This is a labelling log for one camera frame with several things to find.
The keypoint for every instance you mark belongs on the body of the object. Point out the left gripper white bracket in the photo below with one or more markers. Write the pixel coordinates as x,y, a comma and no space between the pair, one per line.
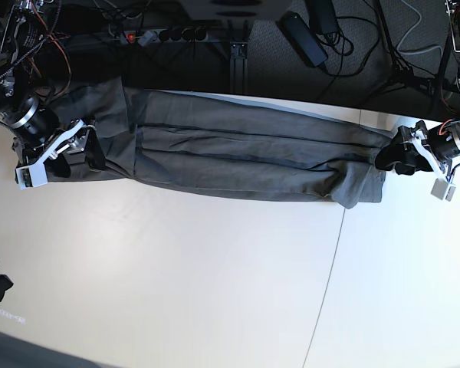
438,151

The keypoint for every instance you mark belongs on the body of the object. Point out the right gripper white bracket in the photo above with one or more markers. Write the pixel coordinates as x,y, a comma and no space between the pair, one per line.
69,145

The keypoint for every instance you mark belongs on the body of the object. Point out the grey T-shirt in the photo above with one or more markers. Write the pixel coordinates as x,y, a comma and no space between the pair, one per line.
219,148

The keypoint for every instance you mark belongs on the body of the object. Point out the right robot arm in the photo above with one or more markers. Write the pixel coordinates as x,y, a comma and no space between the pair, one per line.
26,94

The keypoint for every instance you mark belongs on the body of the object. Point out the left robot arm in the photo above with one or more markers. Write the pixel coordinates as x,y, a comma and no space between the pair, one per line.
452,10

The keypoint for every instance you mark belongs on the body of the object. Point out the grey power strip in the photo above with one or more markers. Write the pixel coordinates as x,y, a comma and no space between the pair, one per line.
146,37

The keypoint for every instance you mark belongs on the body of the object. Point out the black power brick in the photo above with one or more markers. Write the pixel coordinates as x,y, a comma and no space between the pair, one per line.
302,40

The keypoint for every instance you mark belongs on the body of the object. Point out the aluminium table leg frame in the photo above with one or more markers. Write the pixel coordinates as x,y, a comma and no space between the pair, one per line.
229,43

